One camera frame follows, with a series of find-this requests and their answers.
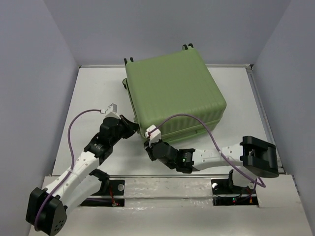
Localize green hard-shell suitcase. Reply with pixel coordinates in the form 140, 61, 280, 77
123, 43, 227, 142

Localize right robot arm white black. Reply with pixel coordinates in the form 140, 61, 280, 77
144, 136, 279, 179

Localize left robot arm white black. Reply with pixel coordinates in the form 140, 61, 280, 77
26, 113, 139, 236

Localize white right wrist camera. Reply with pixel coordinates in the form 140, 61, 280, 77
145, 125, 161, 145

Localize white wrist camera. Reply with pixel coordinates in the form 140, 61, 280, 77
100, 103, 120, 119
145, 125, 161, 145

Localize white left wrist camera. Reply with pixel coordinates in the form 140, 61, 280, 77
100, 103, 120, 119

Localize aluminium rail front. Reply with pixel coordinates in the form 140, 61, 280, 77
110, 174, 229, 179

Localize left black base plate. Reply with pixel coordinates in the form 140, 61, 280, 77
80, 179, 125, 207

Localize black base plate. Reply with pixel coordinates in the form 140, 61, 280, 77
80, 179, 125, 207
212, 179, 259, 207

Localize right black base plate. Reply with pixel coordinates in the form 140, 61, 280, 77
212, 179, 259, 207

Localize aluminium rail right edge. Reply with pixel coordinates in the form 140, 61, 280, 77
246, 64, 284, 173

